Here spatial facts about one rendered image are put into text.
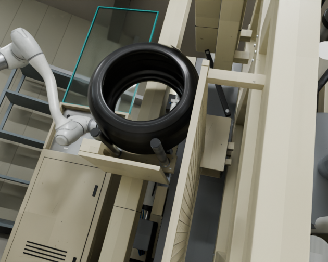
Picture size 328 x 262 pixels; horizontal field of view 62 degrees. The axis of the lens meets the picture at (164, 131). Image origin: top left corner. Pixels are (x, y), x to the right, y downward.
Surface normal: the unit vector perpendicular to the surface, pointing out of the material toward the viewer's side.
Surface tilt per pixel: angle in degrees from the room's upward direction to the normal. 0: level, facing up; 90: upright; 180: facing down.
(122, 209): 90
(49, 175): 90
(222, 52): 162
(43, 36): 90
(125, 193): 90
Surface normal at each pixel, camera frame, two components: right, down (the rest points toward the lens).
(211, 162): -0.12, -0.35
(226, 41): -0.25, 0.77
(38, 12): 0.30, -0.25
